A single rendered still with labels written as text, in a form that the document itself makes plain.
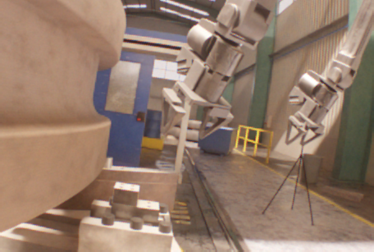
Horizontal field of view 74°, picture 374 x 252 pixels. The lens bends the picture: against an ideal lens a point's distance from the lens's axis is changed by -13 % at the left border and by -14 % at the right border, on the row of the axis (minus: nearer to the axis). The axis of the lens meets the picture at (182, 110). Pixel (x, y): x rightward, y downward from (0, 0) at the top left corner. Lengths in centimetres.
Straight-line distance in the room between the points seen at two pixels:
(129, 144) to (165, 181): 287
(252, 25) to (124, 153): 511
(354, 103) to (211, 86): 873
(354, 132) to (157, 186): 739
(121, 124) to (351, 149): 666
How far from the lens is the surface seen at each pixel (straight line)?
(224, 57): 49
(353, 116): 914
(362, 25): 89
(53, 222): 158
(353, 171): 938
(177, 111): 49
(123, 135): 546
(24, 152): 82
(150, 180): 260
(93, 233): 140
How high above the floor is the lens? 125
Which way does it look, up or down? 1 degrees up
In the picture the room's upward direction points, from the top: 9 degrees clockwise
